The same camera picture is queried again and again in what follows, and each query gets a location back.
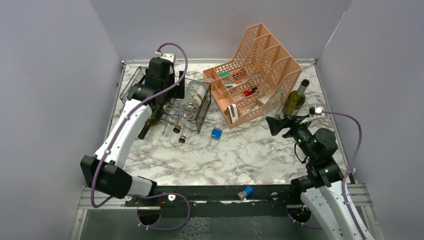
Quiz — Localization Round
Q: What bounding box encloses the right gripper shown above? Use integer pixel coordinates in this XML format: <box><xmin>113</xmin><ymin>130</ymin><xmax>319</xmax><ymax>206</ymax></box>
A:
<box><xmin>266</xmin><ymin>113</ymin><xmax>316</xmax><ymax>161</ymax></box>

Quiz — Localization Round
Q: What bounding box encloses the green wine bottle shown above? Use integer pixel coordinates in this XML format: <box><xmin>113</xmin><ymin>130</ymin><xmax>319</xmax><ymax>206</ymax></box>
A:
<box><xmin>282</xmin><ymin>79</ymin><xmax>310</xmax><ymax>116</ymax></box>
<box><xmin>137</xmin><ymin>106</ymin><xmax>165</xmax><ymax>140</ymax></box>

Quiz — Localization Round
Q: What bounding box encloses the blue grey cylinder cap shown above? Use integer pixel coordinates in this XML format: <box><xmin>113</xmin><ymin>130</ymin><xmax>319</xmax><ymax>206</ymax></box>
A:
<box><xmin>237</xmin><ymin>186</ymin><xmax>254</xmax><ymax>201</ymax></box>

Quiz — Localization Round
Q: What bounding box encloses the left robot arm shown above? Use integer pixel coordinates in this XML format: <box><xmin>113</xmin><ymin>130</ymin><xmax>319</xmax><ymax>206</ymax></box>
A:
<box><xmin>80</xmin><ymin>53</ymin><xmax>184</xmax><ymax>206</ymax></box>

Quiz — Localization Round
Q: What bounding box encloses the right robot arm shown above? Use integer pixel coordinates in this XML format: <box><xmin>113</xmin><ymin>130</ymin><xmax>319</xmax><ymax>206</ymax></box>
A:
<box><xmin>265</xmin><ymin>115</ymin><xmax>374</xmax><ymax>240</ymax></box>

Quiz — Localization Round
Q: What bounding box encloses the large clear labelled bottle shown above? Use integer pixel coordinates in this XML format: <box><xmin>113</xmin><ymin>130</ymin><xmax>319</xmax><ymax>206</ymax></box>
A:
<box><xmin>178</xmin><ymin>80</ymin><xmax>207</xmax><ymax>120</ymax></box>

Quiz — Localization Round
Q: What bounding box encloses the clear bottle with cork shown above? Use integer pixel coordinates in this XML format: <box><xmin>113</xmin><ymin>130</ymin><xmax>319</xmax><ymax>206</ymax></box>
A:
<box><xmin>173</xmin><ymin>114</ymin><xmax>189</xmax><ymax>134</ymax></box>

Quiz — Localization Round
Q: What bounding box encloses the red object in organizer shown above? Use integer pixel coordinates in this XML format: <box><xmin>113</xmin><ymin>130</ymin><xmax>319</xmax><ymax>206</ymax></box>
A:
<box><xmin>243</xmin><ymin>87</ymin><xmax>258</xmax><ymax>97</ymax></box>

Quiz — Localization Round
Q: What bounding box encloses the white tape dispenser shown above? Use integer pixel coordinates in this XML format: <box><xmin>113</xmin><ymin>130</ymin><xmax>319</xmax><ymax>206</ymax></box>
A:
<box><xmin>227</xmin><ymin>103</ymin><xmax>239</xmax><ymax>124</ymax></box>

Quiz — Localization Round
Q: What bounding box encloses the teal object in organizer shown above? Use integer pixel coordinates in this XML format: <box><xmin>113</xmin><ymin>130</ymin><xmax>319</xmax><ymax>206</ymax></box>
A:
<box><xmin>219</xmin><ymin>72</ymin><xmax>230</xmax><ymax>78</ymax></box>

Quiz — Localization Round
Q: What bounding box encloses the peach plastic file organizer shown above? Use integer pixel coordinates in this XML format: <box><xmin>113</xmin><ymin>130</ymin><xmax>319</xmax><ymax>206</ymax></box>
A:
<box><xmin>203</xmin><ymin>23</ymin><xmax>302</xmax><ymax>129</ymax></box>

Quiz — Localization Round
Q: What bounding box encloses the blue stamp block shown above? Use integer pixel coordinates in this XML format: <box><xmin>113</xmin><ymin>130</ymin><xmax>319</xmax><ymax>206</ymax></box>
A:
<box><xmin>211</xmin><ymin>127</ymin><xmax>223</xmax><ymax>140</ymax></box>

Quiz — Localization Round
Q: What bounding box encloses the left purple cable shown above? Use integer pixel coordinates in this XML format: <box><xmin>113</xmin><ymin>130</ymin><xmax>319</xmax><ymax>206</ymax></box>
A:
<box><xmin>90</xmin><ymin>42</ymin><xmax>189</xmax><ymax>210</ymax></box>

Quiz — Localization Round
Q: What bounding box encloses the black wire wine rack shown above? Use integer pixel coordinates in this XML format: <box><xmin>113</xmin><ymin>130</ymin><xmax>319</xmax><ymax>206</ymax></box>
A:
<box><xmin>119</xmin><ymin>63</ymin><xmax>210</xmax><ymax>140</ymax></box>

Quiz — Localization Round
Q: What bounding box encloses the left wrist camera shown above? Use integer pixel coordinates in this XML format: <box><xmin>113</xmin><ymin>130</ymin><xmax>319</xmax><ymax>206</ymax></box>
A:
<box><xmin>155</xmin><ymin>50</ymin><xmax>176</xmax><ymax>64</ymax></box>

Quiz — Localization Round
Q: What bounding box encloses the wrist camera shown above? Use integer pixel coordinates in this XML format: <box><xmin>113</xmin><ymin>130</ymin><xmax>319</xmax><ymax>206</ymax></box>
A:
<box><xmin>155</xmin><ymin>50</ymin><xmax>176</xmax><ymax>64</ymax></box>
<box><xmin>300</xmin><ymin>104</ymin><xmax>325</xmax><ymax>124</ymax></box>

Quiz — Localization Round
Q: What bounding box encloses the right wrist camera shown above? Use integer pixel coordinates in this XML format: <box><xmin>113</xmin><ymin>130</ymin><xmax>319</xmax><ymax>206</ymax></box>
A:
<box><xmin>300</xmin><ymin>104</ymin><xmax>325</xmax><ymax>124</ymax></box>

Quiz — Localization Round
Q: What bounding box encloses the black base frame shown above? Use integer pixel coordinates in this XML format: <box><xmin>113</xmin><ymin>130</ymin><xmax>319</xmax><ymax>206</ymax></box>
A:
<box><xmin>125</xmin><ymin>184</ymin><xmax>312</xmax><ymax>232</ymax></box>

